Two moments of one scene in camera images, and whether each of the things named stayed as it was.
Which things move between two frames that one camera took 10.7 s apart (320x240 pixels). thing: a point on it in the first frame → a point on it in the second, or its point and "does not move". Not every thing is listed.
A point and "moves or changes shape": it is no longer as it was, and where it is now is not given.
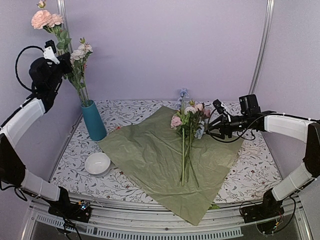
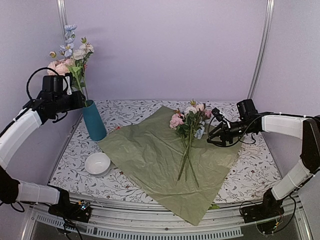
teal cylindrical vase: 96,129 does not move
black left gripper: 65,58 → 79,101
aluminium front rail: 150,220 does not move
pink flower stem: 76,78 moves or changes shape
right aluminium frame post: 270,6 does not move
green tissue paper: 187,173 does not move
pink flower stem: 52,23 moves or changes shape
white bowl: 97,164 does not move
